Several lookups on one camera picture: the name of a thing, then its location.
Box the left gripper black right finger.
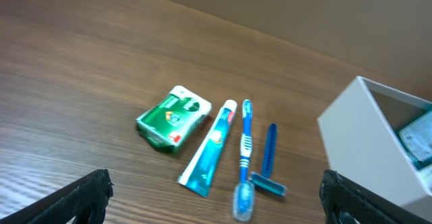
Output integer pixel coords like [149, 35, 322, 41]
[319, 170, 431, 224]

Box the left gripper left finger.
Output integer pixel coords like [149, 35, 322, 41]
[1, 169, 113, 224]

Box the teal mouthwash bottle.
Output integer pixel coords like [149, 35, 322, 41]
[398, 110, 431, 170]

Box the green soap box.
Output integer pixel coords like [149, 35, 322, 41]
[136, 85, 212, 155]

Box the teal toothpaste tube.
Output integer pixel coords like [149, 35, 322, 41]
[178, 99, 238, 197]

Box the white square cardboard box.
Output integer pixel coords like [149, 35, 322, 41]
[317, 76, 431, 221]

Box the blue disposable razor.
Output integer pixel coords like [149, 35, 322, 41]
[249, 123, 287, 196]

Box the blue white toothbrush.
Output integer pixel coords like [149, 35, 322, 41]
[233, 99, 254, 221]

